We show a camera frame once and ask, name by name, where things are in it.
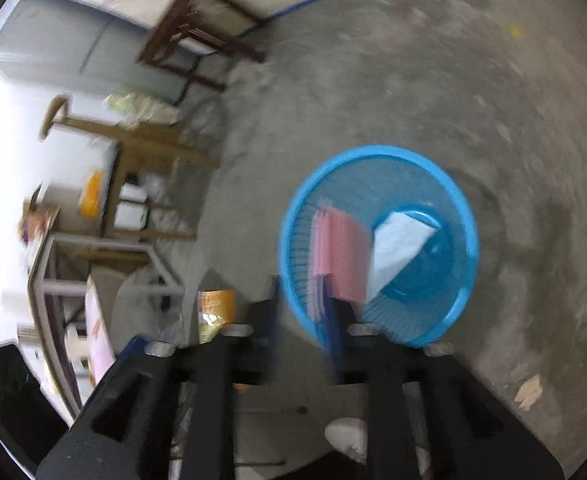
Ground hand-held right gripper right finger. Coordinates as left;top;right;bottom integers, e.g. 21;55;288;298
323;282;560;480

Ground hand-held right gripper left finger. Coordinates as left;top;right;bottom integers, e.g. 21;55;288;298
36;277;282;480

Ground orange snack packet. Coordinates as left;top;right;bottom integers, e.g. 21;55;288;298
197;289;237;346

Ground pink cloth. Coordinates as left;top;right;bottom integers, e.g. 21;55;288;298
311;200;374;321

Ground blue plastic mesh basket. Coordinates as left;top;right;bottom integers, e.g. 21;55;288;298
280;146;479;356

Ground person's white shoe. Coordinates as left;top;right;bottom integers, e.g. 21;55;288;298
325;417;369;463

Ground white storage box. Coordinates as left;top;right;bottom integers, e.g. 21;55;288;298
116;182;149;228

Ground tan paper scrap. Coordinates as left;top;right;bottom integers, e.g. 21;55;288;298
514;375;544;411

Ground yellow plastic bag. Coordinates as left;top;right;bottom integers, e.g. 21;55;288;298
78;170;107;218

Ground wooden chair black seat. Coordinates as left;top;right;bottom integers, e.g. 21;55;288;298
40;95;222;243

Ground cardboard box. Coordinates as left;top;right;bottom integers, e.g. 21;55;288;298
21;185;62;246

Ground clear plastic bag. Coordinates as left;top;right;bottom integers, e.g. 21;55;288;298
104;91;179;126

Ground dark wooden stool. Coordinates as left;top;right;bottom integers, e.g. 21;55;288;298
138;0;267;93

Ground grey metal frame table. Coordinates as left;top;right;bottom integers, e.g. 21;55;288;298
28;232;187;411

